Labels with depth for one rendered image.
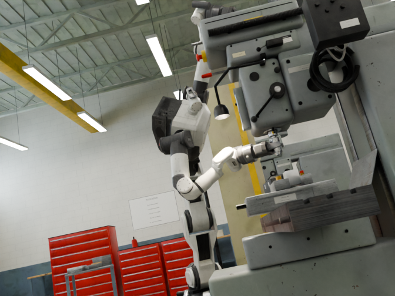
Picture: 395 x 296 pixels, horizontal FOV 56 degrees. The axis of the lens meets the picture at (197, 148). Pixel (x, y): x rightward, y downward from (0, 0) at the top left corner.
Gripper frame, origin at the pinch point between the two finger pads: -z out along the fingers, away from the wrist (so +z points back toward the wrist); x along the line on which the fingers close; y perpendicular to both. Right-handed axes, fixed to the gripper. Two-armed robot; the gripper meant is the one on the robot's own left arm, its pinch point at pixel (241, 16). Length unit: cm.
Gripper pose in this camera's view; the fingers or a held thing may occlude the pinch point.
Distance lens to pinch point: 199.3
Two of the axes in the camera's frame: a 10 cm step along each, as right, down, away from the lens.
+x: -3.8, -1.5, -9.1
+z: -8.8, -2.4, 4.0
